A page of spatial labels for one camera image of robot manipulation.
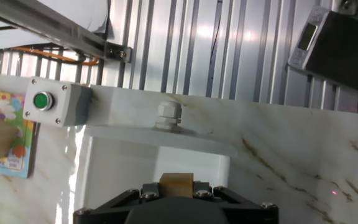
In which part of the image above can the white green button box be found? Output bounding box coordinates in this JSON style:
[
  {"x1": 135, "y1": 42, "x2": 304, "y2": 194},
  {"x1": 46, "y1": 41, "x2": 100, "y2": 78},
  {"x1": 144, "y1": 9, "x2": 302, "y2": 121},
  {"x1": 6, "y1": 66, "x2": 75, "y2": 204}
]
[{"x1": 22, "y1": 77, "x2": 92, "y2": 128}]

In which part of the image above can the aluminium frame beam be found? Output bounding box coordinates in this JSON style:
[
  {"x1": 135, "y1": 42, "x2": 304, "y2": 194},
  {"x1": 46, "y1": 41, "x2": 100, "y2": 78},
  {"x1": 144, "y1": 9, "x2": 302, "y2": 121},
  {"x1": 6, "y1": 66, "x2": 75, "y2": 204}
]
[{"x1": 0, "y1": 0, "x2": 133, "y2": 63}]

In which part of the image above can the orange cable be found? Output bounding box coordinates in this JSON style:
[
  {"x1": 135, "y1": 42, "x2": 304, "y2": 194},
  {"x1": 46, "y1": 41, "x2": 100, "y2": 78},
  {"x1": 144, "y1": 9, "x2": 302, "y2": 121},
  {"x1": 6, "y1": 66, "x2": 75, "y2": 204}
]
[{"x1": 9, "y1": 46, "x2": 101, "y2": 67}]

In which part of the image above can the colourful flower picture book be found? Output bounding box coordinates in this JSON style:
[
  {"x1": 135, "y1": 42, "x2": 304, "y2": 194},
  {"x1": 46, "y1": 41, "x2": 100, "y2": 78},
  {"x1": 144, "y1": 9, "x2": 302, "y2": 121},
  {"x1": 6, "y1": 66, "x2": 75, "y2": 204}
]
[{"x1": 0, "y1": 86, "x2": 37, "y2": 180}]

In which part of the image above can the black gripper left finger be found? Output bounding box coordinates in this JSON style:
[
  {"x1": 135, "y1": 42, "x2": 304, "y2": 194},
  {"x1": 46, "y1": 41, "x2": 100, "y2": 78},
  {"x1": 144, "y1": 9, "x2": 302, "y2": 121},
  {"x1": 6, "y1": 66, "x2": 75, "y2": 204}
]
[{"x1": 72, "y1": 182, "x2": 162, "y2": 224}]

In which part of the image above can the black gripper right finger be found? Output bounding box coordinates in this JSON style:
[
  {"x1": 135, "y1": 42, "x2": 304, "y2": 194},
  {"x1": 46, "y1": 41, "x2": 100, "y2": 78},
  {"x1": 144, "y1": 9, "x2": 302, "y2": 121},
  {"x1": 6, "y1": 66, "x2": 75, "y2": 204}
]
[{"x1": 193, "y1": 180, "x2": 280, "y2": 224}]

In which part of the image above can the silver digital scale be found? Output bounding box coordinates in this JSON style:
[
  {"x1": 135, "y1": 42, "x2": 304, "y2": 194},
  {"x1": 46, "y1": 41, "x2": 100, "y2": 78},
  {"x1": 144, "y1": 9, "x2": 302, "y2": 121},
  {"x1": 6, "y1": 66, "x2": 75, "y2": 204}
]
[{"x1": 287, "y1": 4, "x2": 358, "y2": 94}]

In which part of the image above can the large wooden cube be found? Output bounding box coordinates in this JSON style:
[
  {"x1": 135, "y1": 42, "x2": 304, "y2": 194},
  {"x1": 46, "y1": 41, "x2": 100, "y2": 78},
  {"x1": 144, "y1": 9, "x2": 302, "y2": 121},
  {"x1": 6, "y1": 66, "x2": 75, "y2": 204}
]
[{"x1": 159, "y1": 172, "x2": 195, "y2": 198}]

